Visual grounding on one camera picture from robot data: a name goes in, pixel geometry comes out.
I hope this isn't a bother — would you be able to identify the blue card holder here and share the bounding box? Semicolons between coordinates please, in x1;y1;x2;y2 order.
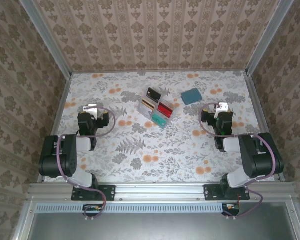
180;87;203;105

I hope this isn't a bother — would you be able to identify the clear acrylic card organizer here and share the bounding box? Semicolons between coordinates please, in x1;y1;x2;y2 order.
137;86;181;130

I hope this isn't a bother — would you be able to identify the red credit card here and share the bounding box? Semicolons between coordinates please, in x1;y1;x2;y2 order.
157;101;175;118

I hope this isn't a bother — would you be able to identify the gold striped credit card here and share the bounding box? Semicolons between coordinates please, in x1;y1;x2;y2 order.
141;98;156;110

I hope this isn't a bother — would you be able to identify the teal credit card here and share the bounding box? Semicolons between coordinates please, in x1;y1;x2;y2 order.
151;113;169;129

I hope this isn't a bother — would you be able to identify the black credit card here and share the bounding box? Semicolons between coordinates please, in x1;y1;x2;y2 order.
146;87;163;103

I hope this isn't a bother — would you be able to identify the grey metal panel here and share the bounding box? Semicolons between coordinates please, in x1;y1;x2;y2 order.
27;203;300;240

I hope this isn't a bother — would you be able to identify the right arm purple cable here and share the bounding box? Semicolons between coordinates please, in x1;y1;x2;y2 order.
198;102;277;221

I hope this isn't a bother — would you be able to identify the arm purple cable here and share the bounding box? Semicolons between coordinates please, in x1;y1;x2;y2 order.
56;106;117;221
198;102;277;221

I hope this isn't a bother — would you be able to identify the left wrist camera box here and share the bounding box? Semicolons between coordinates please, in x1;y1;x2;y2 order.
83;103;99;118

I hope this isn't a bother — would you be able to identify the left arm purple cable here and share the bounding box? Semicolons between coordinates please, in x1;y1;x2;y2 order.
56;106;117;221

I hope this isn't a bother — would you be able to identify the aluminium side rail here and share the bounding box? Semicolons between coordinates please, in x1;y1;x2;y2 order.
243;71;286;183
36;73;73;183

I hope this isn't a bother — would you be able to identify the aluminium back rail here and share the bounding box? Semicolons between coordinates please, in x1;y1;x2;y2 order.
71;70;247;75

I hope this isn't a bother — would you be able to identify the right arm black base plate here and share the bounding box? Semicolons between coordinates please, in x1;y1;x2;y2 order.
204;184;251;202

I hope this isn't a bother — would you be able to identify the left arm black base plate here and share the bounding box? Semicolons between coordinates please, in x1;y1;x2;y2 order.
71;184;116;202

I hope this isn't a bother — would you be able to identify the aluminium corner post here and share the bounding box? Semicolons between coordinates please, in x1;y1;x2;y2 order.
244;0;297;76
18;0;73;77

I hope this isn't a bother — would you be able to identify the black cable connector box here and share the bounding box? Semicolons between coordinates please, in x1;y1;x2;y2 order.
82;203;104;218
221;202;241;217

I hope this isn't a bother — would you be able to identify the aluminium front rail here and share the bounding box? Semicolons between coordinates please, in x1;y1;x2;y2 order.
27;181;300;202

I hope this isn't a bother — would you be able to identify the grey slotted cable duct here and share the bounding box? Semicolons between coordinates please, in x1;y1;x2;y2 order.
36;202;227;214

